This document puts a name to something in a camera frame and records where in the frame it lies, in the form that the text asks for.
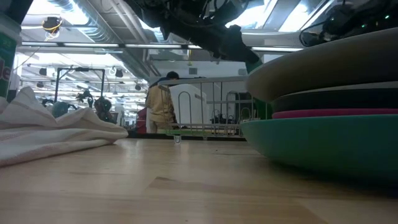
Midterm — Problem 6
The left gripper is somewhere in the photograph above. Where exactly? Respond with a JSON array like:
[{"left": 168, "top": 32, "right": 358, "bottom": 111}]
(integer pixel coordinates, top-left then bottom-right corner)
[{"left": 160, "top": 17, "right": 261, "bottom": 65}]

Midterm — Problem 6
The white plate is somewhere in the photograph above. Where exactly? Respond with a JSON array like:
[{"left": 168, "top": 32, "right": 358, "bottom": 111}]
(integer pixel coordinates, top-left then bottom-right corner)
[{"left": 244, "top": 27, "right": 398, "bottom": 104}]

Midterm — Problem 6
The black plate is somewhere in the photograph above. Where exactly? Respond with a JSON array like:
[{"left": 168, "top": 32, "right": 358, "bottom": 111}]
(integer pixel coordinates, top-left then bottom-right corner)
[{"left": 270, "top": 81, "right": 398, "bottom": 114}]

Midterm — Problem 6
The pink plate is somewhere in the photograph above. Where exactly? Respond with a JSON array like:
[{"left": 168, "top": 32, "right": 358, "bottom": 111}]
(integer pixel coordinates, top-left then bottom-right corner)
[{"left": 272, "top": 108, "right": 398, "bottom": 120}]

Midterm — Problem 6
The teal plate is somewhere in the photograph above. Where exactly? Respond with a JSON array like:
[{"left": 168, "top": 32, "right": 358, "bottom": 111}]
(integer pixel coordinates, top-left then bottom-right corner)
[{"left": 240, "top": 114, "right": 398, "bottom": 184}]

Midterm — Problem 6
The white cutlery holder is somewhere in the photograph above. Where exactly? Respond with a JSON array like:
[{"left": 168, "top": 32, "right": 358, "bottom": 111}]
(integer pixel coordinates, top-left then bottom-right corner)
[{"left": 169, "top": 83, "right": 210, "bottom": 126}]

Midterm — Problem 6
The green drip tray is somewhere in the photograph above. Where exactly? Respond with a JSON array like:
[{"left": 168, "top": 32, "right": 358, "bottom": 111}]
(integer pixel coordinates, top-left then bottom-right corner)
[{"left": 164, "top": 128, "right": 243, "bottom": 138}]

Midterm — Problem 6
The person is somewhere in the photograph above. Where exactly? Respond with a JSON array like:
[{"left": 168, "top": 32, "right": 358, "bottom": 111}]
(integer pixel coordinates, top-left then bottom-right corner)
[{"left": 144, "top": 70, "right": 181, "bottom": 134}]

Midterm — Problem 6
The red cabinet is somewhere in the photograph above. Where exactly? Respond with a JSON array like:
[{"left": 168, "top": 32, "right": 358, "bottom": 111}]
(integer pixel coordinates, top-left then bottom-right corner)
[{"left": 136, "top": 107, "right": 149, "bottom": 134}]

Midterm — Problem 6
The long ceiling light strip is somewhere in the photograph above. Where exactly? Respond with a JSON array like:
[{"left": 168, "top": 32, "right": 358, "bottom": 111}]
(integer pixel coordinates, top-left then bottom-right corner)
[{"left": 21, "top": 41, "right": 307, "bottom": 53}]

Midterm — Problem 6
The grey round object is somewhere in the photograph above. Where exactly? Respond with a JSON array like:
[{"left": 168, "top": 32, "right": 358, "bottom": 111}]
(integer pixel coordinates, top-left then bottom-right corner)
[{"left": 49, "top": 101, "right": 71, "bottom": 118}]

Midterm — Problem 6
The white folded cloth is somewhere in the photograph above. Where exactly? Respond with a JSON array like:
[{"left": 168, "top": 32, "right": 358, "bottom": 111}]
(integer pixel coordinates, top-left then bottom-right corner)
[{"left": 0, "top": 86, "right": 129, "bottom": 168}]

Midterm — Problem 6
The green label soap bottle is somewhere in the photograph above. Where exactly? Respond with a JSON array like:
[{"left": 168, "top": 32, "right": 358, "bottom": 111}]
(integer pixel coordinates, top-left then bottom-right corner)
[{"left": 0, "top": 14, "right": 22, "bottom": 100}]

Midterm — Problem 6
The white wire dish rack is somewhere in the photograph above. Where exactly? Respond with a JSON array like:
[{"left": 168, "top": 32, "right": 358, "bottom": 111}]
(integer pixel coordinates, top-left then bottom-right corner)
[{"left": 157, "top": 76, "right": 271, "bottom": 144}]

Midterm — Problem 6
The black cable loop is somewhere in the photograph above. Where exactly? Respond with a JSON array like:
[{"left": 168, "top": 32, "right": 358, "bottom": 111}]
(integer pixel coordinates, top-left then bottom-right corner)
[{"left": 298, "top": 21, "right": 333, "bottom": 48}]

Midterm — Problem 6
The silver ventilation duct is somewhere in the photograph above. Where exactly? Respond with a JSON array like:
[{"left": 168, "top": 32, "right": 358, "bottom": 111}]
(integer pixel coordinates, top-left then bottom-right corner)
[{"left": 79, "top": 17, "right": 125, "bottom": 44}]

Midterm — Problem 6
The black rig frame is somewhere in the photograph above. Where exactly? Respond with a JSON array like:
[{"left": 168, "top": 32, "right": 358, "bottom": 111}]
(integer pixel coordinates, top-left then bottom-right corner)
[{"left": 53, "top": 66, "right": 106, "bottom": 105}]

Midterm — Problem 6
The ceiling camera with yellow cable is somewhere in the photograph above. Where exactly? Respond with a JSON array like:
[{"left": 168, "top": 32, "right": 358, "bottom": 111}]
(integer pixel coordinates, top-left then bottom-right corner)
[{"left": 42, "top": 16, "right": 63, "bottom": 34}]

